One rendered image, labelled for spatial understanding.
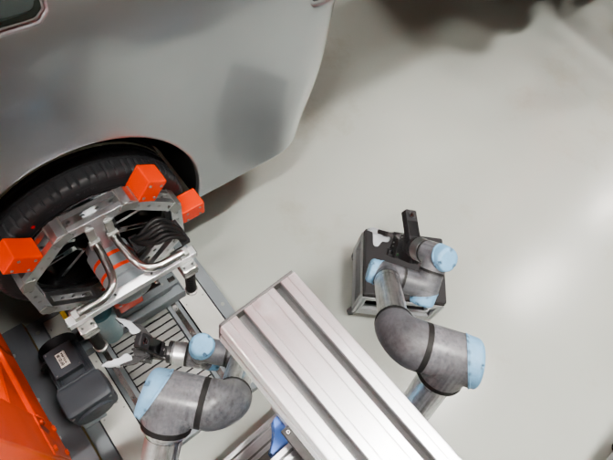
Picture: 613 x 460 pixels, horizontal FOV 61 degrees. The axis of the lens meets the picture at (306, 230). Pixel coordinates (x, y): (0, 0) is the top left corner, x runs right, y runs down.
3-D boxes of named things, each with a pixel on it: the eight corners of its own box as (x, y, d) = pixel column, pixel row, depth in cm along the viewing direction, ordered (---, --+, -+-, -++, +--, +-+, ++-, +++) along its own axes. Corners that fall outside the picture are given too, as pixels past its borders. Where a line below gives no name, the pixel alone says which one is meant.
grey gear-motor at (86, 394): (80, 331, 235) (60, 304, 204) (129, 409, 223) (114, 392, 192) (41, 354, 228) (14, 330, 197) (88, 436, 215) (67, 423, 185)
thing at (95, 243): (100, 242, 161) (93, 225, 152) (132, 289, 155) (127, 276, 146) (45, 271, 154) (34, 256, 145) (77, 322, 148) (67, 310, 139)
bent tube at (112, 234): (157, 211, 169) (154, 193, 160) (190, 256, 163) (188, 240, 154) (107, 238, 162) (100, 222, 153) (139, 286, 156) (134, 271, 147)
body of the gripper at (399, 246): (384, 254, 173) (404, 262, 162) (389, 228, 172) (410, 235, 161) (402, 256, 176) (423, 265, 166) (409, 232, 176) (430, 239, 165)
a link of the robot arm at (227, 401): (256, 398, 113) (265, 339, 162) (207, 387, 112) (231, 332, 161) (245, 449, 113) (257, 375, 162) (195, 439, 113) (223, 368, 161)
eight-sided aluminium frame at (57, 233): (178, 240, 209) (167, 161, 161) (187, 253, 207) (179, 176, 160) (46, 316, 187) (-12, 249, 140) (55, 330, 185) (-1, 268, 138)
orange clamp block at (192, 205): (171, 208, 188) (193, 197, 192) (183, 224, 186) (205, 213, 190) (171, 198, 182) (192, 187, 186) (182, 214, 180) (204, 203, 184)
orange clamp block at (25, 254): (32, 236, 149) (1, 237, 141) (45, 256, 147) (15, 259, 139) (20, 253, 152) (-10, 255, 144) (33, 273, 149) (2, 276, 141)
